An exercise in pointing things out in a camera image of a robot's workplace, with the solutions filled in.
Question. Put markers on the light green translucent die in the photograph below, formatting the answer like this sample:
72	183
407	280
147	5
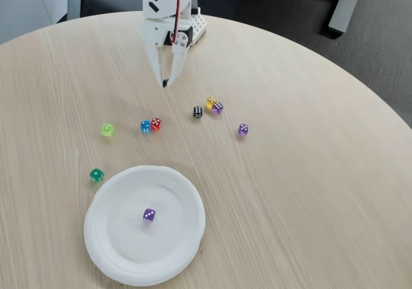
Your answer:
107	130

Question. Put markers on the dark green translucent die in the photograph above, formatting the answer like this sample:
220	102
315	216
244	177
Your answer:
96	175

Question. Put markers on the red translucent die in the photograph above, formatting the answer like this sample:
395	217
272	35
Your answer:
156	124

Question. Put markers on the blue translucent die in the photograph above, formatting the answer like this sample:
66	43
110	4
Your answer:
145	126

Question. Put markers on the white cabinet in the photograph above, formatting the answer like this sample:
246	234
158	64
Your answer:
25	5

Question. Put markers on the white paper plate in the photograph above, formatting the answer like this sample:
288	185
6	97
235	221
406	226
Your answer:
128	237

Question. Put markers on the yellow translucent die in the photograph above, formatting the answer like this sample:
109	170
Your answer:
210	101

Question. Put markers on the black die white pips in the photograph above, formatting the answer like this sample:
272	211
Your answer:
198	112

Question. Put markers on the grey desk leg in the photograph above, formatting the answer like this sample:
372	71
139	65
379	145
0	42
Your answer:
342	9

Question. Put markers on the purple translucent die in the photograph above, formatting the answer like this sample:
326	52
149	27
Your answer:
217	107
243	130
149	215

